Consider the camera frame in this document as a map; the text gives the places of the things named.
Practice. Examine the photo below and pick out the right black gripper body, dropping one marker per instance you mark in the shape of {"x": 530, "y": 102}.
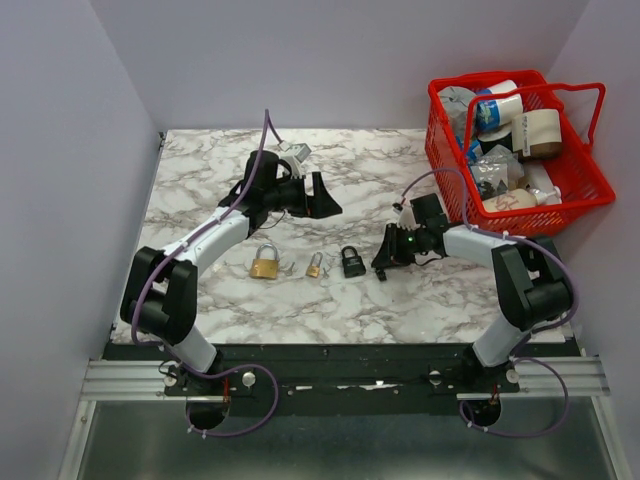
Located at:
{"x": 403, "y": 245}

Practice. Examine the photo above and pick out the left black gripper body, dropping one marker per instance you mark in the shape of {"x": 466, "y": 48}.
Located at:
{"x": 305, "y": 205}

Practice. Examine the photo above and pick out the black padlock with keys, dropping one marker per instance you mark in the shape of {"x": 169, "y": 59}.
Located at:
{"x": 352, "y": 263}

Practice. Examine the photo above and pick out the small brass padlock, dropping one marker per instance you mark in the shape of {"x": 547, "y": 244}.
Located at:
{"x": 314, "y": 267}

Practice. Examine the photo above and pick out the large padlock silver key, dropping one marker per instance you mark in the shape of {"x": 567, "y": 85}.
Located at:
{"x": 288, "y": 271}

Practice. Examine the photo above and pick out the large brass padlock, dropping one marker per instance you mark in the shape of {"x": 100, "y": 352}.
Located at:
{"x": 265, "y": 264}

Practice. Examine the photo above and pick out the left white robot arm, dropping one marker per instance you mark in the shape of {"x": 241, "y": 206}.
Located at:
{"x": 160, "y": 297}

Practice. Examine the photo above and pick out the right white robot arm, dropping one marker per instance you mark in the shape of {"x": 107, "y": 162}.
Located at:
{"x": 532, "y": 286}

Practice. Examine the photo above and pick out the clear plastic bag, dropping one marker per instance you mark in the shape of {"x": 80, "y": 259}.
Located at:
{"x": 496, "y": 172}

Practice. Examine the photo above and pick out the beige lotion pump bottle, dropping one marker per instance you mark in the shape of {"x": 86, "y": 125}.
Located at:
{"x": 518, "y": 199}

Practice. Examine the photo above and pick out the red plastic basket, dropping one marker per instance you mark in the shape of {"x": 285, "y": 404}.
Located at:
{"x": 583, "y": 186}

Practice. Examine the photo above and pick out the grey crumpled bag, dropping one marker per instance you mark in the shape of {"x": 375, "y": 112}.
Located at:
{"x": 455, "y": 101}

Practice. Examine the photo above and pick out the white blue paper cup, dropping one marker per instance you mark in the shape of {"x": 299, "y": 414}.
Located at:
{"x": 494, "y": 113}

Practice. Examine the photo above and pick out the beige tape roll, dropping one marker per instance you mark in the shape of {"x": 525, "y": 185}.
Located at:
{"x": 536, "y": 135}

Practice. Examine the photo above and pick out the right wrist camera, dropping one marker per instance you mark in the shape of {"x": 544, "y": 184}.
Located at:
{"x": 406, "y": 219}

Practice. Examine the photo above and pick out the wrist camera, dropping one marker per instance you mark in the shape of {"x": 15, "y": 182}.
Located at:
{"x": 406, "y": 219}
{"x": 295, "y": 157}

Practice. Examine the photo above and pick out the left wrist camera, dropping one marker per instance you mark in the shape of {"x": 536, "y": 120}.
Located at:
{"x": 295, "y": 157}

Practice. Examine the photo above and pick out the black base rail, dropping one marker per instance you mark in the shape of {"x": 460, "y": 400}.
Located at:
{"x": 344, "y": 380}

